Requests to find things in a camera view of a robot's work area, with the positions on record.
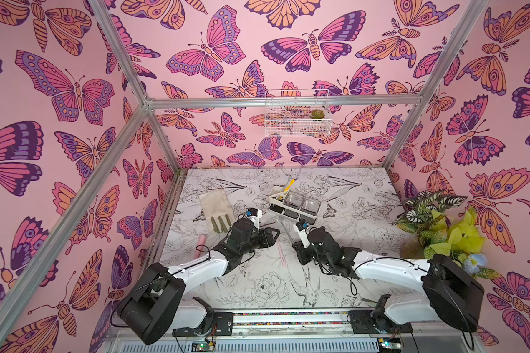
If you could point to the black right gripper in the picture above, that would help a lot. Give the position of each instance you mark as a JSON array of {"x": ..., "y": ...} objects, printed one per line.
[{"x": 306, "y": 246}]

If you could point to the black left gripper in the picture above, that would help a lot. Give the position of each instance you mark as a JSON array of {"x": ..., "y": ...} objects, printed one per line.
[{"x": 266, "y": 241}]

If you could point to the yellow toothbrush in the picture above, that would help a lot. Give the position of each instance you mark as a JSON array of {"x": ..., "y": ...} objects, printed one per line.
[{"x": 287, "y": 188}]

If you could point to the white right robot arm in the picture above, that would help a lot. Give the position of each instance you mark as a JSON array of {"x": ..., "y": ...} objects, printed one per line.
[{"x": 442, "y": 291}]

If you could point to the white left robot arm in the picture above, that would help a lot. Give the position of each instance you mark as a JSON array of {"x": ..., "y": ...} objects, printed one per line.
[{"x": 161, "y": 302}]

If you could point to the cream toothbrush holder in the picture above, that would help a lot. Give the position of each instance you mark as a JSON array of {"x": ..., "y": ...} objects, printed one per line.
[{"x": 293, "y": 205}]

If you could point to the beige green-fingered glove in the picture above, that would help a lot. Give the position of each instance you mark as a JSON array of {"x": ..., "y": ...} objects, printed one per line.
[{"x": 217, "y": 211}]

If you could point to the pink cylinder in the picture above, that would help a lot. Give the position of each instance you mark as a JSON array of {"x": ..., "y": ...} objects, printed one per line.
[{"x": 200, "y": 247}]

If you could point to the artificial leafy potted plant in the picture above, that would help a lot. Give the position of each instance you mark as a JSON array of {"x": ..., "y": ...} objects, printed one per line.
[{"x": 425, "y": 216}]

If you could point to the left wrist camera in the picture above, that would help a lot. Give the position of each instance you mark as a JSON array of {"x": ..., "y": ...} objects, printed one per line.
[{"x": 254, "y": 215}]

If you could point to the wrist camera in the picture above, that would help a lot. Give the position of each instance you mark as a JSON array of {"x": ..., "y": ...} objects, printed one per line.
[
  {"x": 302, "y": 228},
  {"x": 254, "y": 215}
]

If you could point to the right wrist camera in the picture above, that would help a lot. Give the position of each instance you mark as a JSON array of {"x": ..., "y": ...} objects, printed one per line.
[{"x": 302, "y": 228}]

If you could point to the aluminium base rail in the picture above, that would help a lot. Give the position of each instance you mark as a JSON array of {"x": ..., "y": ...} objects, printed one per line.
[{"x": 300, "y": 330}]

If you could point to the white wire basket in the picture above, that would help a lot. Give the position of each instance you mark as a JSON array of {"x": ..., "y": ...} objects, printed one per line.
[{"x": 297, "y": 116}]

